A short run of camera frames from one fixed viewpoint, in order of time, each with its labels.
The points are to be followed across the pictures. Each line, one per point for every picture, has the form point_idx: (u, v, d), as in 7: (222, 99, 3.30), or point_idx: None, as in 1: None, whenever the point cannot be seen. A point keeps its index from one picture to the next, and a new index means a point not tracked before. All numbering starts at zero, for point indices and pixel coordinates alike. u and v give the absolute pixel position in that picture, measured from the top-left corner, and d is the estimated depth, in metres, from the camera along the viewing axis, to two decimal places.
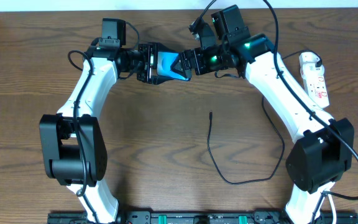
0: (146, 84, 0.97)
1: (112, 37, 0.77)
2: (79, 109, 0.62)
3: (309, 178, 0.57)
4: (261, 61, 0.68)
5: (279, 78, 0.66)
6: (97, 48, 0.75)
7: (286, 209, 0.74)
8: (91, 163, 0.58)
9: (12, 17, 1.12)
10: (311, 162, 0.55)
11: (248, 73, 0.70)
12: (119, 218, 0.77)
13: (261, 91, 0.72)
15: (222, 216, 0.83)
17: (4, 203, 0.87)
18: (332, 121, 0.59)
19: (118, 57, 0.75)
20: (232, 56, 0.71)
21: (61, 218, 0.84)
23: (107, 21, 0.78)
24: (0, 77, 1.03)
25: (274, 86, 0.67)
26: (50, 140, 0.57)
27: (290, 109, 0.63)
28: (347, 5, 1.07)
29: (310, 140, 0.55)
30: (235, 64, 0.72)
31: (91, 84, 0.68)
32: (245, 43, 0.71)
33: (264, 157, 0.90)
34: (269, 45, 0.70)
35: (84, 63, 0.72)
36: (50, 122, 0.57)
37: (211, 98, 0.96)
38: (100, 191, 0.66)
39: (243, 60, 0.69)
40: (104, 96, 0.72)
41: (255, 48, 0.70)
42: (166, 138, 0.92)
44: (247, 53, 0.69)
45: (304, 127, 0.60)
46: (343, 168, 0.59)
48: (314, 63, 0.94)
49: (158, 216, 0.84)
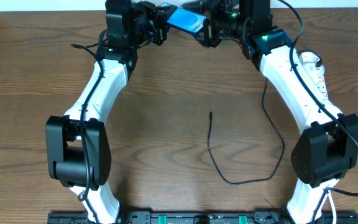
0: (146, 84, 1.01)
1: (119, 33, 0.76)
2: (87, 112, 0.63)
3: (316, 168, 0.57)
4: (277, 53, 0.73)
5: (292, 70, 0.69)
6: (109, 50, 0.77)
7: (289, 206, 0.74)
8: (96, 169, 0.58)
9: (13, 19, 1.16)
10: (319, 151, 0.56)
11: (264, 64, 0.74)
12: (119, 219, 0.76)
13: (275, 84, 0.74)
15: (222, 216, 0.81)
17: (3, 203, 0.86)
18: (340, 115, 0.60)
19: (130, 60, 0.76)
20: (249, 48, 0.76)
21: (61, 218, 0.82)
23: (110, 14, 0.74)
24: (1, 77, 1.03)
25: (288, 78, 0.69)
26: (56, 142, 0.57)
27: (301, 101, 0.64)
28: (339, 5, 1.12)
29: (319, 130, 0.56)
30: (251, 56, 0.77)
31: (100, 86, 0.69)
32: (262, 36, 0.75)
33: (265, 157, 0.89)
34: (286, 40, 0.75)
35: (95, 65, 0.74)
36: (56, 124, 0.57)
37: (212, 98, 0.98)
38: (102, 193, 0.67)
39: (260, 51, 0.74)
40: (113, 98, 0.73)
41: (273, 41, 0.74)
42: (166, 138, 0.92)
44: (264, 46, 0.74)
45: (311, 118, 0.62)
46: (348, 165, 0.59)
48: (313, 63, 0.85)
49: (158, 216, 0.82)
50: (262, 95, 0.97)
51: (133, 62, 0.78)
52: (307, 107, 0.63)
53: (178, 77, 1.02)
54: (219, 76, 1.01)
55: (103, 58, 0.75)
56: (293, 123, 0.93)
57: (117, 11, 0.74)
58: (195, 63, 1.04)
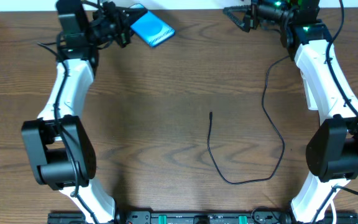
0: (146, 84, 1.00)
1: (76, 32, 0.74)
2: (59, 111, 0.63)
3: (327, 160, 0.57)
4: (314, 45, 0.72)
5: (326, 63, 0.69)
6: (69, 51, 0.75)
7: (292, 203, 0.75)
8: (81, 163, 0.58)
9: (13, 19, 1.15)
10: (334, 144, 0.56)
11: (300, 54, 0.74)
12: (117, 216, 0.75)
13: (307, 75, 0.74)
15: (222, 216, 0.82)
17: (3, 202, 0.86)
18: None
19: (92, 56, 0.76)
20: (288, 36, 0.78)
21: (61, 218, 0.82)
23: (63, 15, 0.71)
24: (1, 76, 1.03)
25: (320, 69, 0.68)
26: (35, 146, 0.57)
27: (329, 93, 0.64)
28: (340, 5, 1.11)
29: (341, 123, 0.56)
30: (288, 45, 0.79)
31: (67, 85, 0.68)
32: (304, 27, 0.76)
33: (265, 157, 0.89)
34: (326, 34, 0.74)
35: (58, 66, 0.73)
36: (31, 128, 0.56)
37: (212, 98, 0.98)
38: (94, 189, 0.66)
39: (299, 42, 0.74)
40: (82, 96, 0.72)
41: (313, 33, 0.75)
42: (166, 138, 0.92)
44: (303, 37, 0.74)
45: (336, 110, 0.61)
46: None
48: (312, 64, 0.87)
49: (158, 216, 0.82)
50: (261, 96, 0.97)
51: (96, 58, 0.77)
52: (334, 99, 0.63)
53: (178, 77, 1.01)
54: (219, 76, 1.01)
55: (65, 58, 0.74)
56: (293, 123, 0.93)
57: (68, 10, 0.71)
58: (195, 63, 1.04)
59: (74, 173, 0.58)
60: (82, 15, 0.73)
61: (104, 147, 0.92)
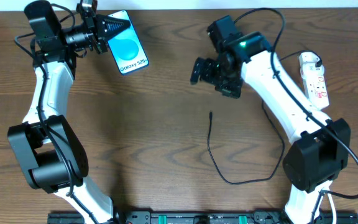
0: (146, 84, 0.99)
1: (49, 36, 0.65)
2: (44, 112, 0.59)
3: (307, 177, 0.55)
4: (258, 60, 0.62)
5: (275, 78, 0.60)
6: (45, 55, 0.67)
7: (286, 210, 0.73)
8: (72, 162, 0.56)
9: (10, 17, 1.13)
10: (309, 162, 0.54)
11: (244, 73, 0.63)
12: (117, 214, 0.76)
13: (258, 91, 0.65)
15: (222, 216, 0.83)
17: (4, 203, 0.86)
18: (328, 121, 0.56)
19: (69, 57, 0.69)
20: (227, 56, 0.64)
21: (61, 218, 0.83)
23: (32, 18, 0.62)
24: (0, 77, 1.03)
25: (271, 87, 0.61)
26: (25, 149, 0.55)
27: (286, 109, 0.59)
28: (346, 4, 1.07)
29: (307, 141, 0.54)
30: (231, 65, 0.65)
31: (46, 89, 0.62)
32: (240, 42, 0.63)
33: (264, 157, 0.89)
34: (265, 43, 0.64)
35: (36, 71, 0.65)
36: (18, 132, 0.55)
37: (212, 97, 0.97)
38: (89, 188, 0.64)
39: (240, 60, 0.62)
40: (64, 97, 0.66)
41: (252, 45, 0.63)
42: (166, 138, 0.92)
44: (243, 53, 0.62)
45: (300, 127, 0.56)
46: (339, 166, 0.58)
48: (313, 63, 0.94)
49: (158, 216, 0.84)
50: None
51: (73, 60, 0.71)
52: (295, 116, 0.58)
53: (178, 77, 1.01)
54: None
55: (44, 61, 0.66)
56: None
57: (39, 14, 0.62)
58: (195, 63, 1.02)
59: (68, 172, 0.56)
60: (52, 17, 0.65)
61: (104, 147, 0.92)
